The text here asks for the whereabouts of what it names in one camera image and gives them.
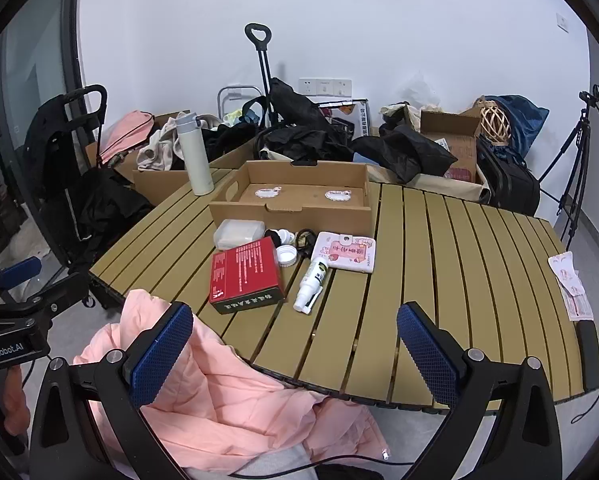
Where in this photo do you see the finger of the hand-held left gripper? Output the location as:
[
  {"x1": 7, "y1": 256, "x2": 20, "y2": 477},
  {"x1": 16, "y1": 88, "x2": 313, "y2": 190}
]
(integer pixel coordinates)
[
  {"x1": 0, "y1": 256, "x2": 44, "y2": 307},
  {"x1": 17, "y1": 279, "x2": 89, "y2": 328}
]

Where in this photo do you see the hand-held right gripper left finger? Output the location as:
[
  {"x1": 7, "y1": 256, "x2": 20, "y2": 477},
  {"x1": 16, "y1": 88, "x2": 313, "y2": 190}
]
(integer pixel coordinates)
[{"x1": 30, "y1": 301, "x2": 195, "y2": 480}]

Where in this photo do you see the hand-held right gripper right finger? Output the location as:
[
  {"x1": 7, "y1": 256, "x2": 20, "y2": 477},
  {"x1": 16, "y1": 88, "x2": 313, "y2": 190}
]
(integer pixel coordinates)
[{"x1": 396, "y1": 302, "x2": 563, "y2": 480}]

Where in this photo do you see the red box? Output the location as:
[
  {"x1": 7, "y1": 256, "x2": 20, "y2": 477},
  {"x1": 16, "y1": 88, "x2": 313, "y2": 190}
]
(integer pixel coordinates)
[{"x1": 208, "y1": 236, "x2": 286, "y2": 316}]

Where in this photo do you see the translucent plastic box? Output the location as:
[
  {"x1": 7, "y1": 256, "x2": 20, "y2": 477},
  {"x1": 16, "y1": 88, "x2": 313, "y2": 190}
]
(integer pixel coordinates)
[{"x1": 214, "y1": 219, "x2": 266, "y2": 252}]

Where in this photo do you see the white spray bottle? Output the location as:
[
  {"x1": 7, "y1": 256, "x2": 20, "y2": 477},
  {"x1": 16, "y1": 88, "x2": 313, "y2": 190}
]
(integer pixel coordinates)
[{"x1": 293, "y1": 256, "x2": 330, "y2": 315}]

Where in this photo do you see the cardboard tray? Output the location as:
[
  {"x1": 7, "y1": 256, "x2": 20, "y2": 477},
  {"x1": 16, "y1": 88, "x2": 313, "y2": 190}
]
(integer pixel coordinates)
[{"x1": 208, "y1": 160, "x2": 375, "y2": 256}]

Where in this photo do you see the pink jacket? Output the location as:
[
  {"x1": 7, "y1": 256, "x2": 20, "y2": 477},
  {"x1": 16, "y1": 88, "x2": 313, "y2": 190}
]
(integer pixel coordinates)
[{"x1": 74, "y1": 289, "x2": 387, "y2": 473}]

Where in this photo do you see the black stroller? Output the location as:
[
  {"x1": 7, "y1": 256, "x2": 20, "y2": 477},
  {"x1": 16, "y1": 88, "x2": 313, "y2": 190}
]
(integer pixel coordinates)
[{"x1": 24, "y1": 84, "x2": 155, "y2": 308}]

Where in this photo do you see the pink printed wallet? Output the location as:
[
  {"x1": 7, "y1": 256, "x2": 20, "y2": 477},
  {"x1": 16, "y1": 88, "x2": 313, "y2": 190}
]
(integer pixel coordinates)
[{"x1": 310, "y1": 231, "x2": 377, "y2": 275}]

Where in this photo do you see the large cardboard box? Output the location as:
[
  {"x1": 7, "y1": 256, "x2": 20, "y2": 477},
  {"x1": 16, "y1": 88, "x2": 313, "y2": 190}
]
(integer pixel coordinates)
[{"x1": 84, "y1": 110, "x2": 260, "y2": 207}]

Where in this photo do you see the grey cloth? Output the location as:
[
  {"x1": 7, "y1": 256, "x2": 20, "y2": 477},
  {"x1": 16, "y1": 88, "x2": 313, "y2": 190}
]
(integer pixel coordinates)
[{"x1": 190, "y1": 444, "x2": 320, "y2": 480}]

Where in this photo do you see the pink printed packet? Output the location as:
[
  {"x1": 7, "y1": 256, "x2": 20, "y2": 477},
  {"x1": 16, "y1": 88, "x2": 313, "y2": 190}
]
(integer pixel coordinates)
[{"x1": 548, "y1": 251, "x2": 594, "y2": 322}]

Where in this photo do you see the flat black device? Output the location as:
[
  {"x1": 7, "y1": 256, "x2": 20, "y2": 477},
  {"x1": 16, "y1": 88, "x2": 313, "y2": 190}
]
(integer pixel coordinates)
[{"x1": 577, "y1": 320, "x2": 599, "y2": 393}]

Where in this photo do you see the beige garment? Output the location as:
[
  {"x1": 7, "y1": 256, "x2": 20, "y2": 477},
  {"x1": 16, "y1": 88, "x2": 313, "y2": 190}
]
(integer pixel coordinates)
[{"x1": 137, "y1": 117, "x2": 186, "y2": 172}]

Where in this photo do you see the pink bag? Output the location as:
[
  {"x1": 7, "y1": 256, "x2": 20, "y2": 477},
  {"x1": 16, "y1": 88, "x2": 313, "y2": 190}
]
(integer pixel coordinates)
[{"x1": 98, "y1": 110, "x2": 155, "y2": 166}]

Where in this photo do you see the black suitcase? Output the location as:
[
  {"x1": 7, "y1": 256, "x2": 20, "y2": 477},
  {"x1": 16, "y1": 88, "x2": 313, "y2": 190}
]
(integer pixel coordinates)
[{"x1": 477, "y1": 137, "x2": 543, "y2": 216}]

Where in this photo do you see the white thermos bottle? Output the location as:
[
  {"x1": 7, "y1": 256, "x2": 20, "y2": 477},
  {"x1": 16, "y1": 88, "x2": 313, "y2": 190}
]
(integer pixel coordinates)
[{"x1": 174, "y1": 111, "x2": 215, "y2": 196}]

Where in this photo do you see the small cardboard box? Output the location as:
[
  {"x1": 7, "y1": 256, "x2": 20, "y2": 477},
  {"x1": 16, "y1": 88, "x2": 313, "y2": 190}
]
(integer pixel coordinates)
[{"x1": 419, "y1": 110, "x2": 483, "y2": 183}]

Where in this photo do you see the crumpled black cloth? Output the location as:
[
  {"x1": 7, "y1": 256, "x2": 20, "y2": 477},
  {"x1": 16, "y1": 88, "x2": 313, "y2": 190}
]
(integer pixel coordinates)
[{"x1": 352, "y1": 125, "x2": 460, "y2": 183}]

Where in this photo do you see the black clothing pile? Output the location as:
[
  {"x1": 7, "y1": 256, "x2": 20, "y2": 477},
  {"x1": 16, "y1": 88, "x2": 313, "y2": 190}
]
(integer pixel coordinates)
[{"x1": 200, "y1": 122, "x2": 260, "y2": 163}]

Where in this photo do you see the wicker ball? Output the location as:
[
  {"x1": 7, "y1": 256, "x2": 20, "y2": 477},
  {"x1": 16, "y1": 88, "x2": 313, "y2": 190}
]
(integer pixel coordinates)
[{"x1": 479, "y1": 100, "x2": 511, "y2": 146}]

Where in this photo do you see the white printed box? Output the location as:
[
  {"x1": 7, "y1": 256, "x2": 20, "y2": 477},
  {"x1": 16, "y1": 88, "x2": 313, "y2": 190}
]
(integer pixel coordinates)
[{"x1": 319, "y1": 97, "x2": 370, "y2": 140}]

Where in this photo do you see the beige tote bag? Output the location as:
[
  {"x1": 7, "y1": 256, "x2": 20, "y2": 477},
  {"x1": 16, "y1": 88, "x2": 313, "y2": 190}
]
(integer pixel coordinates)
[{"x1": 379, "y1": 102, "x2": 421, "y2": 127}]

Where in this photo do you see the white metal rack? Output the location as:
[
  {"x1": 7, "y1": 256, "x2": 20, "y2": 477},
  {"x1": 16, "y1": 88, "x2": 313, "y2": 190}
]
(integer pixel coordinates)
[{"x1": 217, "y1": 85, "x2": 263, "y2": 122}]

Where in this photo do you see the black jacket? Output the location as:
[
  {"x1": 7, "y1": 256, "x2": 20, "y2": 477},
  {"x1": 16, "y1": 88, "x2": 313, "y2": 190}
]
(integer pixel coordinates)
[{"x1": 260, "y1": 77, "x2": 360, "y2": 163}]

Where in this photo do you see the blue cloth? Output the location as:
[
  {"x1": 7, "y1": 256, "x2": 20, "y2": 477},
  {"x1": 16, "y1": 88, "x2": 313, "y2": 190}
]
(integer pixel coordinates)
[{"x1": 494, "y1": 94, "x2": 550, "y2": 148}]

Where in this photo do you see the white plastic bag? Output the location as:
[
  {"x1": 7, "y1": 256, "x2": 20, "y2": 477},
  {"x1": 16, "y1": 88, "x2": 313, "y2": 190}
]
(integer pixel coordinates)
[{"x1": 399, "y1": 72, "x2": 440, "y2": 108}]

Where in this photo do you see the thin black cable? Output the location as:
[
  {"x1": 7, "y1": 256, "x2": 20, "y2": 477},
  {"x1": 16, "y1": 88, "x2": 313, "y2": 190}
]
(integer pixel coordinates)
[{"x1": 572, "y1": 380, "x2": 599, "y2": 423}]

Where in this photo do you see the black door frame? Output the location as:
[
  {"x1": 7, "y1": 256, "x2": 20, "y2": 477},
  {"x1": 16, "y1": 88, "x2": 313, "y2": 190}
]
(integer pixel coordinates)
[{"x1": 0, "y1": 0, "x2": 86, "y2": 266}]

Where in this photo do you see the black camera tripod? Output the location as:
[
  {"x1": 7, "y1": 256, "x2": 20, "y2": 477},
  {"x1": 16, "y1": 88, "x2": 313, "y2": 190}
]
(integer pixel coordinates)
[{"x1": 537, "y1": 85, "x2": 599, "y2": 243}]

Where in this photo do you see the black trolley handle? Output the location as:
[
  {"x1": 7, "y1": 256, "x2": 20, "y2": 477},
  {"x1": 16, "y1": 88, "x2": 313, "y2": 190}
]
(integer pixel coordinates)
[{"x1": 244, "y1": 22, "x2": 281, "y2": 126}]

